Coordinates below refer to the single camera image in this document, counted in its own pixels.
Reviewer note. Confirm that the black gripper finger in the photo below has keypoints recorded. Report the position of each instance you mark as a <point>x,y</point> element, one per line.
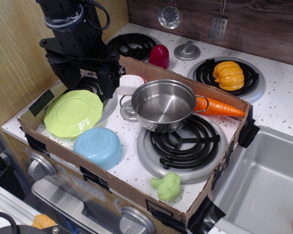
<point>109,80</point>
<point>68,75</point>

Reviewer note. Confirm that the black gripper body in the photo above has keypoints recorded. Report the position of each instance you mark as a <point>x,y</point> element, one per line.
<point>80,45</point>

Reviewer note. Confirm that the green toy broccoli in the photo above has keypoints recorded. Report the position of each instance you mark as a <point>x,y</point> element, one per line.
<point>167,187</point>

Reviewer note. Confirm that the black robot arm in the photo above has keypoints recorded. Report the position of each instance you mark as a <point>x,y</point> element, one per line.
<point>72,11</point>

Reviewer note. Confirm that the stainless steel pot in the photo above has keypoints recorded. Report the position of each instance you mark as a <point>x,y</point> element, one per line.
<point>163,106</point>

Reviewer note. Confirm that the white toy food piece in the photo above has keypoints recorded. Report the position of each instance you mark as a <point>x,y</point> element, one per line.
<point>129,83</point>

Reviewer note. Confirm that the green plastic plate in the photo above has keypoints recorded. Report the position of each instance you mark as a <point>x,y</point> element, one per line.
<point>73,113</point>

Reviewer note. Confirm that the silver knob inside fence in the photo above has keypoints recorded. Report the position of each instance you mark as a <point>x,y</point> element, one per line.
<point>127,112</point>

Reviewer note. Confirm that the back left stove burner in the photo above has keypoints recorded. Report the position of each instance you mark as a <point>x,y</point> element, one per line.
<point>134,45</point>

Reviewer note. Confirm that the red toy pepper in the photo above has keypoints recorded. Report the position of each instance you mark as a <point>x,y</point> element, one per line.
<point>159,56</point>

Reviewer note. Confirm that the cardboard fence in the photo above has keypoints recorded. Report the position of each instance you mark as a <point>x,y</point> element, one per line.
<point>128,183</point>

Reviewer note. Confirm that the blue plastic bowl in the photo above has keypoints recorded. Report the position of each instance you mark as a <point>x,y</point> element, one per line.
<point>101,146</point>

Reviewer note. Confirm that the silver stove top knob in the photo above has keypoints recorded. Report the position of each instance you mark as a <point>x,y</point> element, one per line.
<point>187,52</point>

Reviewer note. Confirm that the hanging metal strainer ladle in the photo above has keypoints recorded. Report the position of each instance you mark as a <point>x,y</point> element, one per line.
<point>170,15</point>

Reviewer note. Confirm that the left silver oven knob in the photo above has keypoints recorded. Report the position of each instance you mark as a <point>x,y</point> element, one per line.
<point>40,167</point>

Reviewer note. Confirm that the silver oven knob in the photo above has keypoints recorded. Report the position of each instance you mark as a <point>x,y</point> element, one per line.
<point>135,222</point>
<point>40,167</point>

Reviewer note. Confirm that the orange toy carrot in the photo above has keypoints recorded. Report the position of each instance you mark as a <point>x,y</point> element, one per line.
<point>216,108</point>

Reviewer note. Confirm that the front right stove burner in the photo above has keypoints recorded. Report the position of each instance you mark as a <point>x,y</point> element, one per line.
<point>191,152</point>

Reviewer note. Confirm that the hanging metal grater spatula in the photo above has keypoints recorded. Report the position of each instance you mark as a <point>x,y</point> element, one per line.
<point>219,23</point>

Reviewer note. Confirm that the yellow toy pumpkin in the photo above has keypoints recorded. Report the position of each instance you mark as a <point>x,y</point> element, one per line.
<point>229,76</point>

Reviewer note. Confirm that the right silver oven knob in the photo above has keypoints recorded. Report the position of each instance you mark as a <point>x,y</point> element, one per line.
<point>135,222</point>

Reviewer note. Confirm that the back right stove burner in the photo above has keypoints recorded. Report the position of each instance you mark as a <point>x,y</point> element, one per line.
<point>254,81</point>

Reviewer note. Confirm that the orange toy at bottom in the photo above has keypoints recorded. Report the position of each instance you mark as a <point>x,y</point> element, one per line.
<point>42,221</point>

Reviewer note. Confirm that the grey toy sink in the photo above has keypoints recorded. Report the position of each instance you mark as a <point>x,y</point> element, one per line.
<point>256,191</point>

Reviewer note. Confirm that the silver oven door handle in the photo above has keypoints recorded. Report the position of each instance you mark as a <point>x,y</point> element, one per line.
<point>80,211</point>

